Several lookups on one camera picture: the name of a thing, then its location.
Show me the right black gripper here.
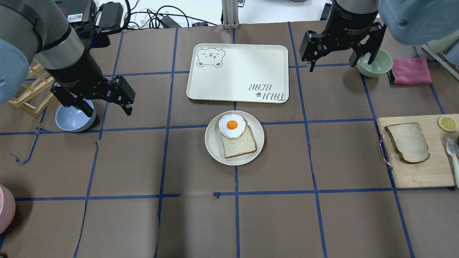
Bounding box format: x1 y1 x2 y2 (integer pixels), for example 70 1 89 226
299 7 387 72

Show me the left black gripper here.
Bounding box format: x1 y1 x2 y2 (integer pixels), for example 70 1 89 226
50 76 136 118

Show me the bread slice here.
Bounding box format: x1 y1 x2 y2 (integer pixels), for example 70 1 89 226
384 122 430 164
220 124 258 158

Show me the round cream plate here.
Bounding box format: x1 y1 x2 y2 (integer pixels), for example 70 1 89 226
204 110 265 166

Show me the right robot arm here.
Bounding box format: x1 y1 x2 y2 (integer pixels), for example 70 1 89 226
299 0 459 71

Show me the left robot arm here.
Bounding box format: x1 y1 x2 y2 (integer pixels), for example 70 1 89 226
0 0 136 116

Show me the blue bowl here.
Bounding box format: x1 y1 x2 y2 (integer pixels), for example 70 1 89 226
55 100 96 132

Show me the green bowl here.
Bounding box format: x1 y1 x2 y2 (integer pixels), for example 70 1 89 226
357 49 392 78

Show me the pink cloth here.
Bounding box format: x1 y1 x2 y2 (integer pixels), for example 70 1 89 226
387 57 432 85

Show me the wooden dish rack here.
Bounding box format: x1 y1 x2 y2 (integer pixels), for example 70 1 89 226
8 60 55 119

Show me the black power adapter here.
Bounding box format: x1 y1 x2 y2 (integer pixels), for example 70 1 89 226
97 2 123 28

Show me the cream bear serving tray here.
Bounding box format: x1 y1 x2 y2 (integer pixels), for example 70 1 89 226
186 43 289 104

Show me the lemon slice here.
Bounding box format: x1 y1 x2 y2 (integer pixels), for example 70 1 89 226
437 115 458 132

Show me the fried egg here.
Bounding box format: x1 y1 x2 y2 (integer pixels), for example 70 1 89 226
218 113 247 139

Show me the pink bowl with ice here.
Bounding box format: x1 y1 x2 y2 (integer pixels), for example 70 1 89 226
0 185 16 234

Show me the white plastic utensil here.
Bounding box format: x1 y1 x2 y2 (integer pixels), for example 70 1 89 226
446 138 459 188

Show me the wooden cutting board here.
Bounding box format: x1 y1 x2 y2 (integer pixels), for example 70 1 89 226
377 114 458 189

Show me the aluminium frame post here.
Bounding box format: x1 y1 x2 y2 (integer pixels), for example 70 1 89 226
221 0 240 29

